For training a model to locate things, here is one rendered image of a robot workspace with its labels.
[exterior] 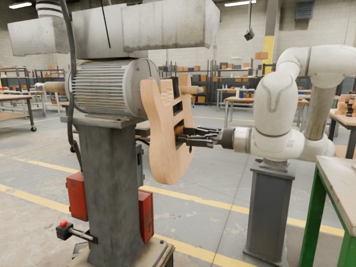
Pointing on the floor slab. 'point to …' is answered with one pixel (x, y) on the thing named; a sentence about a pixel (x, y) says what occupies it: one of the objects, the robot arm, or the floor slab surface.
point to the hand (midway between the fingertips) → (180, 134)
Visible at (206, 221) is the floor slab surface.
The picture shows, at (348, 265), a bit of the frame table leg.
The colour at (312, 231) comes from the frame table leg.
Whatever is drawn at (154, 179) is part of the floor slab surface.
